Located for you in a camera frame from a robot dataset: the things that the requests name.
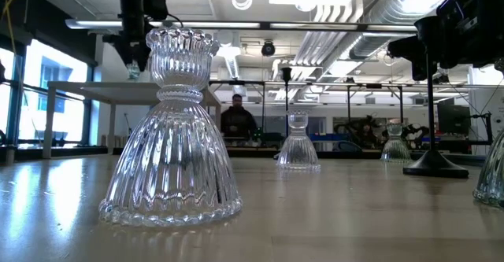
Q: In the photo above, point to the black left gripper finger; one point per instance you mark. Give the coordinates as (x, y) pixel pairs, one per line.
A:
(126, 55)
(142, 55)

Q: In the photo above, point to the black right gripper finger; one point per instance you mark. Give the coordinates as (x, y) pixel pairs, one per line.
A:
(401, 49)
(420, 70)

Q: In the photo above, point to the clear ribbed glass candle holder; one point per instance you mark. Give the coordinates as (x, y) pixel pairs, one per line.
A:
(395, 150)
(169, 156)
(298, 152)
(133, 73)
(492, 175)

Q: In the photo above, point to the black metal candlestick holder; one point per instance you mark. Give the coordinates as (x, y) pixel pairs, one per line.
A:
(433, 166)
(286, 74)

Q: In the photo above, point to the black background robot arm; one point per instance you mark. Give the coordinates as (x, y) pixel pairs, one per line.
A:
(360, 131)
(415, 130)

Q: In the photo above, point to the white perforated metal rack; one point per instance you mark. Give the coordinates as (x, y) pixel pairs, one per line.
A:
(98, 91)

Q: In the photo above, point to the black computer monitor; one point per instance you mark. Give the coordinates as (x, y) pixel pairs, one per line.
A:
(453, 118)

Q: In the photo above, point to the long ceiling light strip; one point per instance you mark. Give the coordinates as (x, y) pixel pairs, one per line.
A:
(197, 24)

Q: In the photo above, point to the person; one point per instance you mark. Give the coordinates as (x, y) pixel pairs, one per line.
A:
(237, 120)

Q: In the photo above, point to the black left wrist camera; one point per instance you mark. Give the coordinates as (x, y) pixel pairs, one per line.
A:
(155, 4)

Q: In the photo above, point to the silver ventilation duct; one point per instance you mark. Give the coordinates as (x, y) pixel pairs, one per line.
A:
(393, 10)

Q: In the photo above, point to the black background rig frame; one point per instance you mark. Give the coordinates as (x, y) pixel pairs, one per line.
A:
(315, 84)

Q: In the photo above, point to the black dome ceiling camera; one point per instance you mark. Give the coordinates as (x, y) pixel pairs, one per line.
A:
(268, 49)

